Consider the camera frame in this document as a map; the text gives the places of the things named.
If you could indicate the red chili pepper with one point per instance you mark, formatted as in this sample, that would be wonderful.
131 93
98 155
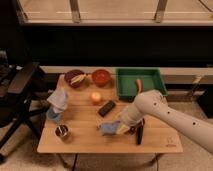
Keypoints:
139 86

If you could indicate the red bowl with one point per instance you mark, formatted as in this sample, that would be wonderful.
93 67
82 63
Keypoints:
101 77

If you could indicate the crumpled white cloth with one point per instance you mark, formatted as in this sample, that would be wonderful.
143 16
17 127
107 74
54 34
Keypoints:
58 99

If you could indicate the black office chair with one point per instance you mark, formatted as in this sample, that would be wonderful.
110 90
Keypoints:
18 88

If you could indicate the banana peel piece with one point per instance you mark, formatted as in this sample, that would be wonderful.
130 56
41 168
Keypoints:
77 78

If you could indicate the small metal cup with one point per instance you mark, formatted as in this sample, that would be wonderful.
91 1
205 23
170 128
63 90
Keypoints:
62 132

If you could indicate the black handled knife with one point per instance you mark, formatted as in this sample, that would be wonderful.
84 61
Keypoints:
140 132

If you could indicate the dark purple bowl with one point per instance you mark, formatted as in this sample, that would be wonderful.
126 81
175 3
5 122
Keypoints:
72 73

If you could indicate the yellow apple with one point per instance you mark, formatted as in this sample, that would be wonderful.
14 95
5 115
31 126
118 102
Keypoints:
96 98

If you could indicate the blue sponge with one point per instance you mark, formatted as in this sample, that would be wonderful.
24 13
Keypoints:
109 128

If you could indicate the bunch of dark grapes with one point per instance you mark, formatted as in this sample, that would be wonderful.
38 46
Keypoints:
132 130

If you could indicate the wooden table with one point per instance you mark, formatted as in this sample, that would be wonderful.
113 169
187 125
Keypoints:
82 120

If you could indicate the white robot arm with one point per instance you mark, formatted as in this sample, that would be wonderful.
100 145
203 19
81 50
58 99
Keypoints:
151 103

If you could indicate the green plastic tray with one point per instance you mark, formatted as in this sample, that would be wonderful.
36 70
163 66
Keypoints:
132 81

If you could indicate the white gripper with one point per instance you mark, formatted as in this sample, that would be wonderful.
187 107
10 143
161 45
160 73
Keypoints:
130 116

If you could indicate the black rectangular block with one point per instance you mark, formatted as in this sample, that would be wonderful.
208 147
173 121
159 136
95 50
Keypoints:
106 108

